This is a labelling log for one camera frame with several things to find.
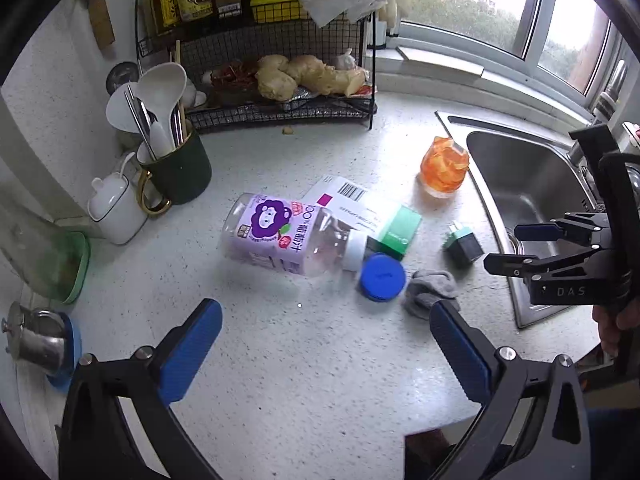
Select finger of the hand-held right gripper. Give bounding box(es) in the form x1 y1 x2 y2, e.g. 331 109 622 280
483 245 601 281
514 211 610 247

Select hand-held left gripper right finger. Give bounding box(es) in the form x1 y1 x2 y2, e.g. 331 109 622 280
429 300 591 480

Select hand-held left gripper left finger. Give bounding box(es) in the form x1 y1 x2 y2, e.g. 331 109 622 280
57 298 223 480

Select orange plastic cup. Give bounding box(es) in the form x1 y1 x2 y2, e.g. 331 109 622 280
420 136 471 200

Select plastic bottle purple label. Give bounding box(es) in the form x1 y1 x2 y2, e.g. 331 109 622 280
221 192 368 278

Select white green medicine box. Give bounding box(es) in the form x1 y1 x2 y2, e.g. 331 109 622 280
302 175 423 261

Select person's right hand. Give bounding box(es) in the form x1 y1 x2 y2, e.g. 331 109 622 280
592 303 622 357

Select small green black box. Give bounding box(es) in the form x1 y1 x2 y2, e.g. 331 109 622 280
442 222 485 268

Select stainless steel sink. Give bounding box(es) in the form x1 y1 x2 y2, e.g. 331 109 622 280
435 110 616 330

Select grey sock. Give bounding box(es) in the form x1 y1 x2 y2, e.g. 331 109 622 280
404 269 462 321

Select blue round lid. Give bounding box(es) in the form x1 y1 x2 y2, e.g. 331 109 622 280
356 254 407 303

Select blue coaster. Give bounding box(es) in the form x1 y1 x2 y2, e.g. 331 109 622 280
47 312 83 391

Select green tray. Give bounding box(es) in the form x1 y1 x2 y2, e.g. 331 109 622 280
60 232 92 306

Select white ceramic pot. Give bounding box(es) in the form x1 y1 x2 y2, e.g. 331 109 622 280
87 152 148 246

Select steel teapot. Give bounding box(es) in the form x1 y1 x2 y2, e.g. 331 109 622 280
1 301 68 376

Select steel faucet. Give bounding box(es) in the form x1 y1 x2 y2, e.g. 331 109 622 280
592 60 628 126

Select dark green utensil mug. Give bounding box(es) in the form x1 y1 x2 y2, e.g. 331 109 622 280
137 119 213 217

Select glass carafe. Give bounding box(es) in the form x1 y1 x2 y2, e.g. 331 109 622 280
0 195 86 303

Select window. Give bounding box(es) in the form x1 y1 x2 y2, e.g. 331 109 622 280
395 0 626 96

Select steel chopstick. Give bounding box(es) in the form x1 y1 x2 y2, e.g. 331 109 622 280
125 85 158 161

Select white rice paddle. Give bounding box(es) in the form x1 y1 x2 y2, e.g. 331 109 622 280
105 82 146 133

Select wooden chopsticks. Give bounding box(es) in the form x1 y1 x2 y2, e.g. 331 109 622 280
174 40 189 142

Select white ladle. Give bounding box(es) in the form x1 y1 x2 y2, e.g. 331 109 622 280
137 62 188 128

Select long ginger piece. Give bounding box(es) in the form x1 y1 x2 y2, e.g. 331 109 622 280
285 55 366 97

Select dried red chilies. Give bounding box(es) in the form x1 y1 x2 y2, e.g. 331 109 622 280
210 60 261 93

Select round steel utensil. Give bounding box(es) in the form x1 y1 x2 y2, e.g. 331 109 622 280
107 61 141 96

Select round ginger piece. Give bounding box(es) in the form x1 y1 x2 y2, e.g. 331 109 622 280
255 55 297 102

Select black wire rack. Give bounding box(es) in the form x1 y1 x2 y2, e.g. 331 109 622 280
135 0 379 133

